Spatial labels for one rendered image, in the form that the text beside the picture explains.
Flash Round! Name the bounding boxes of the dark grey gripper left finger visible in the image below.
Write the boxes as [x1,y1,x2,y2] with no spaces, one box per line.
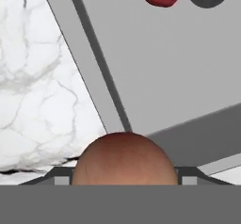
[19,166,76,186]

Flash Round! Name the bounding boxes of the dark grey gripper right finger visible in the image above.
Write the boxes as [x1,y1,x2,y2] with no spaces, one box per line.
[173,166,233,186]

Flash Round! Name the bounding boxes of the grey sink basin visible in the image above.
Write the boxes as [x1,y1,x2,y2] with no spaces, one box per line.
[38,0,241,176]

